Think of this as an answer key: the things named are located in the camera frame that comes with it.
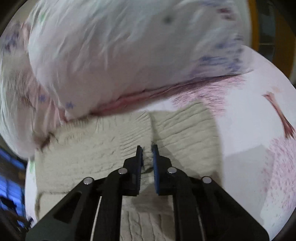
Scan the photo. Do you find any beige cable-knit sweater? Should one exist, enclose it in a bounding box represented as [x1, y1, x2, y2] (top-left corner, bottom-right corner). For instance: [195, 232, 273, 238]
[34, 102, 222, 240]

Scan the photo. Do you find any blue striped curtain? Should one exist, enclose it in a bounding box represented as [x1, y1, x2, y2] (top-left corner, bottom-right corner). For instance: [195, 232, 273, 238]
[0, 148, 30, 229]

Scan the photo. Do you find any pink floral bed sheet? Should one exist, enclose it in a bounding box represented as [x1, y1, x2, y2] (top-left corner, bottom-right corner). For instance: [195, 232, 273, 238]
[24, 45, 296, 241]

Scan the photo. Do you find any pink floral pillow, left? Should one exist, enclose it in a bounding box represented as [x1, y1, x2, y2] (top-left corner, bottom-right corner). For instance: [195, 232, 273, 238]
[1, 22, 67, 159]

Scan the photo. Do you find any pink floral pillow,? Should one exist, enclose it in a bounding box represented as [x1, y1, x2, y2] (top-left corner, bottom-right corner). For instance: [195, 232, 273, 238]
[28, 1, 251, 118]
[1, 22, 67, 159]

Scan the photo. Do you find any pink floral pillow, right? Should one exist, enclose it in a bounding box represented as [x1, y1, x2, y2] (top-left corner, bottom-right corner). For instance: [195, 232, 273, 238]
[28, 1, 251, 118]

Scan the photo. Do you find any orange wooden door frame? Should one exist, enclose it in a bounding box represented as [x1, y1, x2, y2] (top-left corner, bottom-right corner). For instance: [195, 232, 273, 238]
[247, 0, 278, 50]

